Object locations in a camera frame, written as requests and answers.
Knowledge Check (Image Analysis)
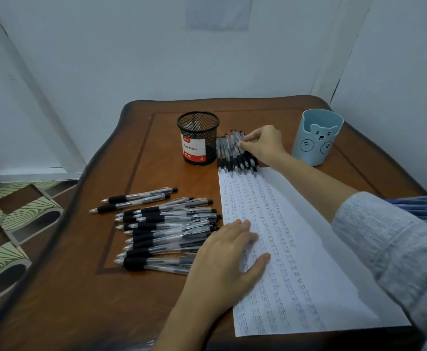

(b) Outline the person's right hand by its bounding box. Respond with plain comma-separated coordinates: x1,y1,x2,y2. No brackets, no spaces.
237,125,288,167

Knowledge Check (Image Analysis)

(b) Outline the person's left hand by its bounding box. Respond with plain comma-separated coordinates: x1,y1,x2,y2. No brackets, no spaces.
179,218,271,319

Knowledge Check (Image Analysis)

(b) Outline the black grip ballpoint pen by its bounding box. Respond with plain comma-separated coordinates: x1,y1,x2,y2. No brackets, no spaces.
230,130,247,149

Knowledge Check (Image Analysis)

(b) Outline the person's left forearm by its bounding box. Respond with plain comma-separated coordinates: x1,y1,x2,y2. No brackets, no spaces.
152,289,237,351

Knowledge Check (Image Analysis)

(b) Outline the person's right forearm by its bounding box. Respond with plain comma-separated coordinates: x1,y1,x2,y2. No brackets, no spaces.
268,150,427,351

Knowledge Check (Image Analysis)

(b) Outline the row of clear black pens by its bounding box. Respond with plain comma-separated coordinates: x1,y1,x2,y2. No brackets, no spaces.
216,131,260,177

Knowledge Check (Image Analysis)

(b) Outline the white handwritten paper sheet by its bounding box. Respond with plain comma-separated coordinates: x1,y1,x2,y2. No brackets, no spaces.
218,167,412,338

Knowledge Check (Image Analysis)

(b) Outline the black mesh pen holder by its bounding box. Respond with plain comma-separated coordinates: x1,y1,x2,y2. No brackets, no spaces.
177,111,220,166

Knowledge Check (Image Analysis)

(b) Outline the light blue bear pen holder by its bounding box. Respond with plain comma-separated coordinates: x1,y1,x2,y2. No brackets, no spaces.
291,109,344,167

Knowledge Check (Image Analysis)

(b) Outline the pile of clear black pens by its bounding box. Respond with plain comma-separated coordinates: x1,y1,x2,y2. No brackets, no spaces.
89,187,222,277

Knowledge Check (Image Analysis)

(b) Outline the bunch of blue pens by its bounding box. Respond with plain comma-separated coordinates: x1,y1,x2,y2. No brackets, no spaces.
383,195,427,234

